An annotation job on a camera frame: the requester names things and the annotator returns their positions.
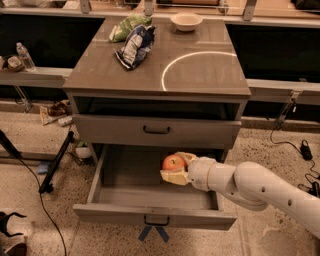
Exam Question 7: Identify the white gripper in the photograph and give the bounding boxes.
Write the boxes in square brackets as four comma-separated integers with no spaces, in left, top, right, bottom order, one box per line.
[160,152,216,191]

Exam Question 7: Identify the red orange apple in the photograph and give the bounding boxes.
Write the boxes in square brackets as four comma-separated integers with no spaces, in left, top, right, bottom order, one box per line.
[162,154,186,171]

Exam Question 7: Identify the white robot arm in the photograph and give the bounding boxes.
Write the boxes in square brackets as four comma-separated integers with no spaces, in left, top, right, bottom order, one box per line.
[160,152,320,238]

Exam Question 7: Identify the closed upper drawer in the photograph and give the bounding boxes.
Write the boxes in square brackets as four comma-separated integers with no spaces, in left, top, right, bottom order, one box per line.
[73,114,241,149]

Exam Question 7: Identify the open middle drawer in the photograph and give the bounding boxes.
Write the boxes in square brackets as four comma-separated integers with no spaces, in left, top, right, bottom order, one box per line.
[73,145,237,230]

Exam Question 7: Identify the grey wooden drawer cabinet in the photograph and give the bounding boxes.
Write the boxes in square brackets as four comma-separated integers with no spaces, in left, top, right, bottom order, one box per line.
[62,16,252,174]

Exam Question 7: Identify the small white pot plant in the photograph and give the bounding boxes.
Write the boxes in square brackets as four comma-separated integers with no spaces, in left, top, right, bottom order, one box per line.
[75,141,91,159]

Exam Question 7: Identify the crumpled snack wrapper pile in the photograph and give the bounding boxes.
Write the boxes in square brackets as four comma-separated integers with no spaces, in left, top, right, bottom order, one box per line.
[40,100,71,125]

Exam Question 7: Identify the blue white chip bag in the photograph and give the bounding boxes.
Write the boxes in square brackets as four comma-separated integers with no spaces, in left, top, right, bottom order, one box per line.
[115,25,156,70]

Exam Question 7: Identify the black tripod leg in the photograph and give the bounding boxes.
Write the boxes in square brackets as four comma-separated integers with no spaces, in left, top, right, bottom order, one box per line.
[39,131,74,194]

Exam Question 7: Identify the white ceramic bowl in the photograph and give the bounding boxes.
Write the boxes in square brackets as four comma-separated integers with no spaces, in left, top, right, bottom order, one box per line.
[170,13,203,32]

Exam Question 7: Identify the clear plastic water bottle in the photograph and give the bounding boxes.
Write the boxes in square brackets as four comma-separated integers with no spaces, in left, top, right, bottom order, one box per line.
[16,42,36,72]

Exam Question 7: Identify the basket with cup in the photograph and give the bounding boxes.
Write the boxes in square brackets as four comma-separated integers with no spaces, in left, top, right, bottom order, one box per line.
[0,55,24,72]

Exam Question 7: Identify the black power adapter with cable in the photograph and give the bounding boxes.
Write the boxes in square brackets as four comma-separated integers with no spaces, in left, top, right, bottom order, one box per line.
[269,99,320,202]

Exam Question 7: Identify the black floor cable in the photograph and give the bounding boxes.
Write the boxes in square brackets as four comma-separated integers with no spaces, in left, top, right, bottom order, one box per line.
[0,129,68,256]

